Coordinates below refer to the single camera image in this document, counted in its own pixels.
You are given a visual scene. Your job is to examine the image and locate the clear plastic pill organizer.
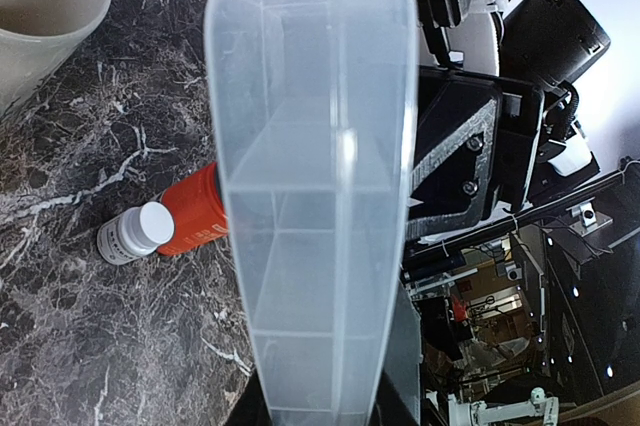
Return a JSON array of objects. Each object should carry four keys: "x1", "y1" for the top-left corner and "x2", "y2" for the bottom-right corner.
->
[{"x1": 204, "y1": 0, "x2": 419, "y2": 425}]

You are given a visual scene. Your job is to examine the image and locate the cream ceramic mug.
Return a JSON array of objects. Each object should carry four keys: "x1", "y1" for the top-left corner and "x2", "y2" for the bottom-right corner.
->
[{"x1": 1, "y1": 0, "x2": 111, "y2": 116}]

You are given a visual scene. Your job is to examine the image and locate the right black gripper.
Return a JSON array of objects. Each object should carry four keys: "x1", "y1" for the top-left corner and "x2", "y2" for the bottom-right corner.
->
[{"x1": 405, "y1": 67, "x2": 544, "y2": 241}]

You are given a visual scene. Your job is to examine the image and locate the orange pill bottle grey cap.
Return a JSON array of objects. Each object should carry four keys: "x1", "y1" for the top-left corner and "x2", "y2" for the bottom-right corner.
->
[{"x1": 154, "y1": 162, "x2": 228, "y2": 256}]

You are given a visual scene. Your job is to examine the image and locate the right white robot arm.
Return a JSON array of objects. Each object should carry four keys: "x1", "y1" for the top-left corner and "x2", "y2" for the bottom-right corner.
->
[{"x1": 405, "y1": 0, "x2": 544, "y2": 241}]

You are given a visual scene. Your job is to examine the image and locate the small white pill bottle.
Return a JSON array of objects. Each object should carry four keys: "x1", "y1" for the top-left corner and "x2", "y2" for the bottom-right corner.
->
[{"x1": 96, "y1": 201, "x2": 175, "y2": 266}]

